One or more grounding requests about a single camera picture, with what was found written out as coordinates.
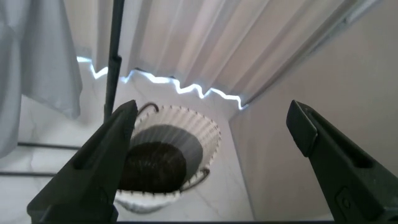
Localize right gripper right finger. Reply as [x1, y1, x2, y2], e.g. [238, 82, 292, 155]
[285, 99, 398, 223]

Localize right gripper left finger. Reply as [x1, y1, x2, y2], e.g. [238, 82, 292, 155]
[27, 99, 139, 223]

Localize pale grey shorts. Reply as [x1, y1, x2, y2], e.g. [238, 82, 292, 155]
[0, 0, 83, 159]

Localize black clothes rack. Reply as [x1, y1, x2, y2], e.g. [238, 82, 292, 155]
[0, 0, 126, 178]

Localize white laundry basket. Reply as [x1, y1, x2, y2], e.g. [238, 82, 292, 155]
[114, 101, 222, 214]

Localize white curtain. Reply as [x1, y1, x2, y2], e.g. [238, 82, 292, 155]
[63, 0, 361, 106]

